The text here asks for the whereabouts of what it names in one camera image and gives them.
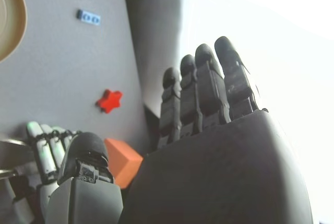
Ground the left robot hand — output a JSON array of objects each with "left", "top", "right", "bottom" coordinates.
[{"left": 48, "top": 36, "right": 314, "bottom": 224}]

